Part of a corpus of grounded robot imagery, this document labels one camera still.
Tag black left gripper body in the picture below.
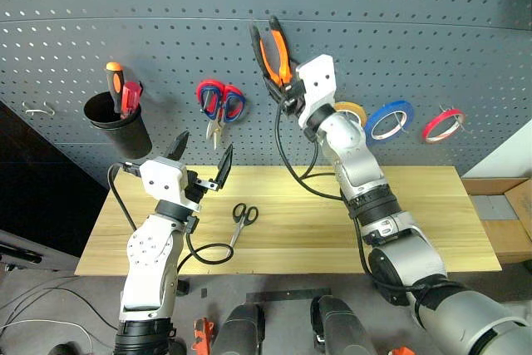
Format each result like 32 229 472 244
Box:
184 169 209 205

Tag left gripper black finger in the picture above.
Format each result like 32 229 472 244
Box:
163 130 191 161
195 143 234 193

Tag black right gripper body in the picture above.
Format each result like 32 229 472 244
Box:
272 79 308 118

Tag orange and black pliers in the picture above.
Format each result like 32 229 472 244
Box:
249 15 301 95

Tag yellow tape roll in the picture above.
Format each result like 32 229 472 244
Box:
333 101 368 128

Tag blue tape roll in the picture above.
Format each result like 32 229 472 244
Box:
364 100 415 147

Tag dark grey pegboard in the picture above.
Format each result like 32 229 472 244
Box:
0 0 532 190

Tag red tape roll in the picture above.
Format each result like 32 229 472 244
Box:
421 107 467 145

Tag red and blue scissors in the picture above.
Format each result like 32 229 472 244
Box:
195 78 247 151

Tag black cup holder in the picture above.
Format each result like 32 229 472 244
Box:
82 91 154 161

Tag orange and black screwdriver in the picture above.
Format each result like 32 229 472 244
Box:
104 61 126 120

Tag flat black bar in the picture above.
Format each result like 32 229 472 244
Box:
244 288 333 303

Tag orange and black tool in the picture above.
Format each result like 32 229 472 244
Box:
190 317 216 355

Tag dark rounded shape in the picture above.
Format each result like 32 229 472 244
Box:
210 302 268 355
310 294 380 355

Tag brown cardboard box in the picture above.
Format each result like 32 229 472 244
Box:
460 177 532 265

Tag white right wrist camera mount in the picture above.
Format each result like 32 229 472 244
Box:
295 54 337 128

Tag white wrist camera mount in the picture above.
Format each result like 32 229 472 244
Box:
295 54 337 128
139 156 189 207

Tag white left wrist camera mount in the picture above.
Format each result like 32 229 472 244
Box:
139 156 189 207

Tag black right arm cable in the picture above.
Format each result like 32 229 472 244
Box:
274 96 436 294

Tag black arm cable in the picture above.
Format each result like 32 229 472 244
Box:
106 160 234 274
274 96 436 294

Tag black handled scissors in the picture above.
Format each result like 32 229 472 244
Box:
227 202 260 249

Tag red handled screwdriver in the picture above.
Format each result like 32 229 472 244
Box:
119 81 145 121

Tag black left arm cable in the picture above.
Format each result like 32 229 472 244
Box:
106 160 234 274

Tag silver wire hook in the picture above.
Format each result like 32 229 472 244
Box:
22 101 57 118

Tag black floor cable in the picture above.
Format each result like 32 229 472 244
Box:
0 276 121 332

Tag white floor cable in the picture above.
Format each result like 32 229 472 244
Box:
0 318 94 353

